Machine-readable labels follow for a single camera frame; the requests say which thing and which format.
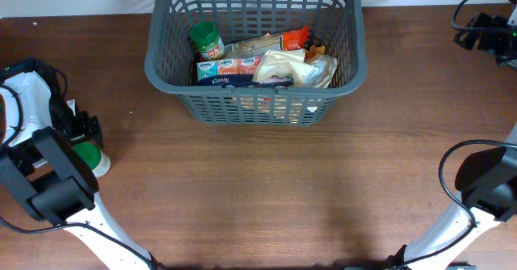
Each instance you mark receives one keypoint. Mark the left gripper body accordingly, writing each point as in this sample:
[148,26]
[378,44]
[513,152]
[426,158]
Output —
[81,127]

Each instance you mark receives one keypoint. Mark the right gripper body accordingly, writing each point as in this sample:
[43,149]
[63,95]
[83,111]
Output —
[504,44]

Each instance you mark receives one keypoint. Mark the green lid jar plain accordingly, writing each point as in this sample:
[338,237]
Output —
[94,157]

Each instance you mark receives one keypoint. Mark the green lid jar with label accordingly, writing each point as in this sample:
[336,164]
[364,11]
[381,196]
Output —
[208,41]

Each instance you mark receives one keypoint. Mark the tissue multipack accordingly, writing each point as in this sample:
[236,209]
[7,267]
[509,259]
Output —
[227,72]

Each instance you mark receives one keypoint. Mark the grey plastic shopping basket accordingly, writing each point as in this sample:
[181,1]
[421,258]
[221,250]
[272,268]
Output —
[171,58]

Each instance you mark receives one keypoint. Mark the beige plastic bag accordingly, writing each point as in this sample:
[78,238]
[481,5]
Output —
[278,66]

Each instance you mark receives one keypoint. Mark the spaghetti pack orange ends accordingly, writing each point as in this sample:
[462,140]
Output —
[287,41]

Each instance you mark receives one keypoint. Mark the beige snack bag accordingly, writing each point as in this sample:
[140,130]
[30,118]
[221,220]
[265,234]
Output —
[278,107]

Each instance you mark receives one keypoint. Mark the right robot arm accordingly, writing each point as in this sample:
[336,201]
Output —
[485,186]

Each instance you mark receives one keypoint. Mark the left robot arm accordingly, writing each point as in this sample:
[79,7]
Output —
[51,159]

